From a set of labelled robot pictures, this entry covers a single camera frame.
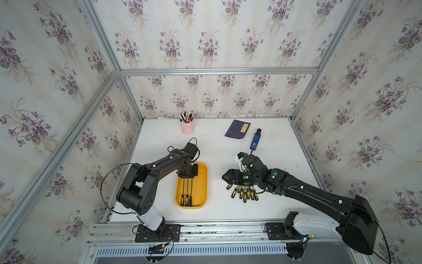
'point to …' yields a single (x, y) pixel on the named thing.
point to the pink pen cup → (188, 128)
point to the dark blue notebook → (237, 131)
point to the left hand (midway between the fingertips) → (195, 177)
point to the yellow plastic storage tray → (199, 188)
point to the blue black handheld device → (255, 139)
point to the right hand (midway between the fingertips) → (229, 178)
